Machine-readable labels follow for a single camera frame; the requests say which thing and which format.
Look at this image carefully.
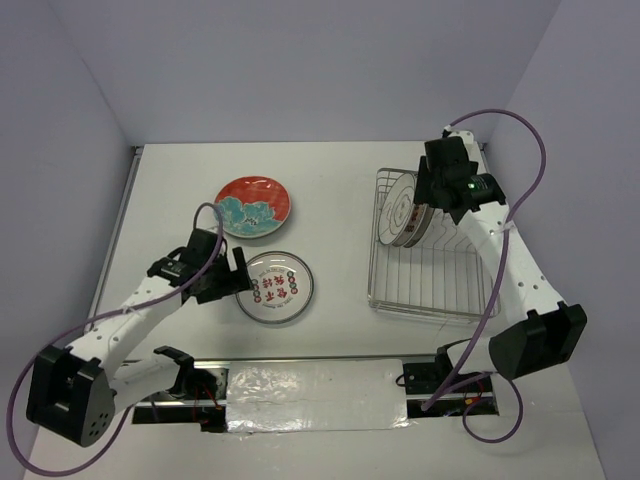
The wire dish rack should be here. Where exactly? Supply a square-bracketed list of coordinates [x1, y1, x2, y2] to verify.
[368, 168, 493, 324]

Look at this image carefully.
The green rim lettered plate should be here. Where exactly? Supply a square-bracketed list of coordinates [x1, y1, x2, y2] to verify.
[403, 204, 435, 248]

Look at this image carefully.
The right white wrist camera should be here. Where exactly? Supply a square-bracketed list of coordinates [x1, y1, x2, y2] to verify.
[442, 125, 480, 150]

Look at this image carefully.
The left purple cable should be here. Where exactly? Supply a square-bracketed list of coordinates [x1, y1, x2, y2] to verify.
[5, 201, 227, 475]

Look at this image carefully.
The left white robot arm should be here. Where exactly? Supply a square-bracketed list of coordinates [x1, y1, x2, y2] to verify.
[26, 229, 252, 447]

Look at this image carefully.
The black metal base rail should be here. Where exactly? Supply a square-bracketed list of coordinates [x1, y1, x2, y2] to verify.
[132, 356, 498, 434]

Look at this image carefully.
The purple cable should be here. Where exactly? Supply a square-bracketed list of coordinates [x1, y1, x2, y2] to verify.
[422, 108, 546, 444]
[5, 201, 227, 475]

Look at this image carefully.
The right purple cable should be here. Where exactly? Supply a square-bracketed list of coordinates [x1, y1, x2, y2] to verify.
[422, 108, 546, 444]

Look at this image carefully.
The white plate line drawing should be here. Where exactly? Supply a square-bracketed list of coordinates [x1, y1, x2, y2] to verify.
[378, 173, 417, 247]

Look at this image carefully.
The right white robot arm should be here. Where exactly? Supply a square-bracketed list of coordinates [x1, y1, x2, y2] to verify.
[414, 136, 587, 380]

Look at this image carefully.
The silver foil tape sheet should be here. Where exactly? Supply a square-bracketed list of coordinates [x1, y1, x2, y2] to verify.
[226, 359, 409, 434]

